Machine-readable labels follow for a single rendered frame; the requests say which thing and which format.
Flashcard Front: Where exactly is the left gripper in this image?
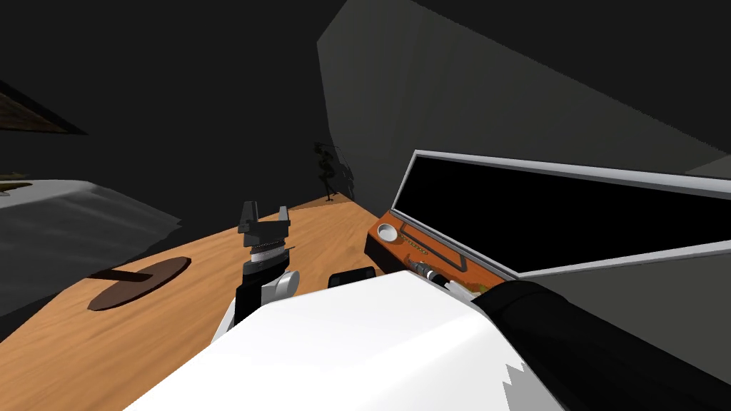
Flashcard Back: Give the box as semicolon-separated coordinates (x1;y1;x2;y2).
237;201;291;250

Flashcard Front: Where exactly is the orange wooden cabinet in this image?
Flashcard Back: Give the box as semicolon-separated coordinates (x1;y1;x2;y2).
364;210;509;299

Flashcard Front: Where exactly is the dark potted plant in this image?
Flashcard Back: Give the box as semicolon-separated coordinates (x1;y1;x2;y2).
313;141;356;203

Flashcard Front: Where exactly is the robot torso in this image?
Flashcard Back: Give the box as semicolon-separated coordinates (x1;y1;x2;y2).
122;265;568;411

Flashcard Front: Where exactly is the brown round rug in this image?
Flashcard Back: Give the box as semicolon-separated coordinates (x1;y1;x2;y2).
86;256;193;313

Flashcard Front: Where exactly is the grey bed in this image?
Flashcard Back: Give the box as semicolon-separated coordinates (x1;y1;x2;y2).
0;174;183;318

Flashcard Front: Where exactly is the black television with grey frame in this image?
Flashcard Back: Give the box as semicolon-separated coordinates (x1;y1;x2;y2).
390;149;731;280

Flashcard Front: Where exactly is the brown wall picture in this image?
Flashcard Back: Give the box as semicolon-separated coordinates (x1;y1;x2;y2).
0;79;88;136

